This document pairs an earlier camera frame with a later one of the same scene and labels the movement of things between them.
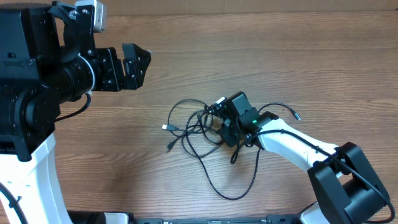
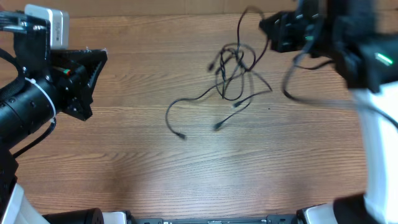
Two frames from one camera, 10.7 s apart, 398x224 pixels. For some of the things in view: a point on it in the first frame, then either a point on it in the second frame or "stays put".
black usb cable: [170, 144] to [218, 126]
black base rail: [276, 219] stays put
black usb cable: [173, 127] to [237, 37]
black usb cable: [251, 185] to [198, 97]
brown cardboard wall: [227, 7] stays put
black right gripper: [226, 133] to [285, 25]
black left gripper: [134, 76] to [76, 83]
